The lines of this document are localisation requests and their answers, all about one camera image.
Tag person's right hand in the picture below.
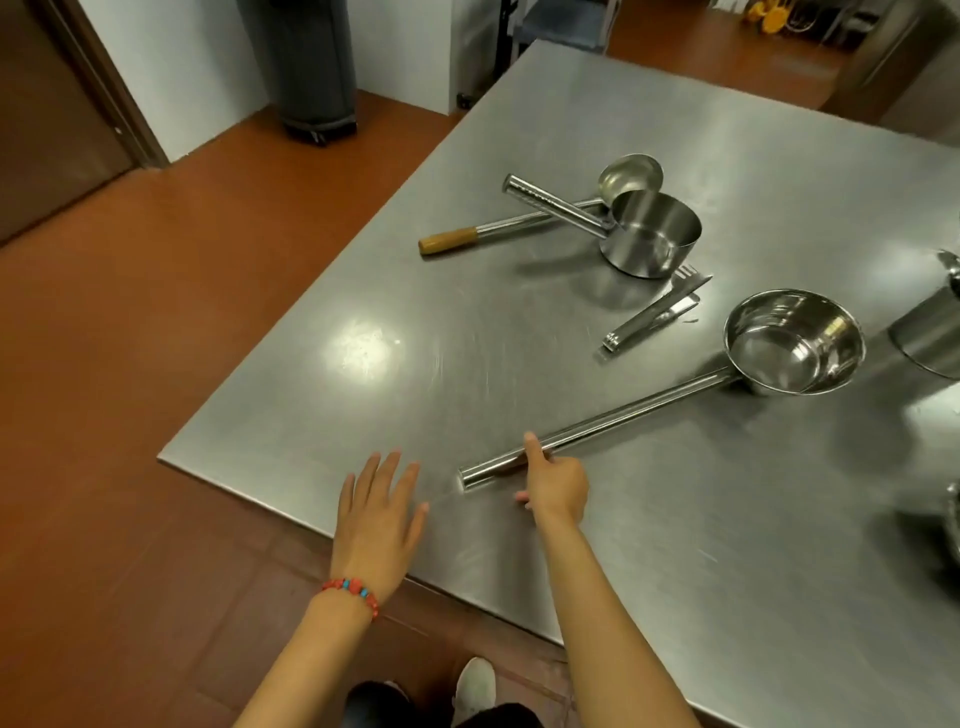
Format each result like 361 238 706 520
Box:
513 431 592 531

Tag person's left hand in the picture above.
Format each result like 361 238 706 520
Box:
330 450 431 603

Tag large long-handled steel ladle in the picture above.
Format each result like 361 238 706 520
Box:
457 288 868 493

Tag person's left forearm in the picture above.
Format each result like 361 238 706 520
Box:
231 588 376 728

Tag person's right forearm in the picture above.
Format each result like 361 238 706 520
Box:
534 516 702 728

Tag white shoe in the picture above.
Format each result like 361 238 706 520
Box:
451 657 497 728

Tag person's dark trousers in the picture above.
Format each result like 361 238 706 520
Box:
344 678 575 728

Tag steel tongs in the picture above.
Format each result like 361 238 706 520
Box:
601 264 714 354

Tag steel straight-sided scoop pan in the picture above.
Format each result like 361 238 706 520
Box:
502 174 703 281

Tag dark grey trash bin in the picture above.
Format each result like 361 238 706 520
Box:
251 0 360 147

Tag steel pot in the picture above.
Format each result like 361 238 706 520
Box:
888 249 960 381

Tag brown door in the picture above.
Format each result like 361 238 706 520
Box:
0 0 172 247

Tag yellow object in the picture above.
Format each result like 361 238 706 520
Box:
745 0 790 33

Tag stainless steel cabinet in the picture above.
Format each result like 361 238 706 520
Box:
820 0 960 127

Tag red beaded bracelet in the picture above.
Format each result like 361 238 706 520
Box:
320 576 381 624

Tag wooden-handled steel ladle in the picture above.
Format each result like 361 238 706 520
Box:
417 153 666 258

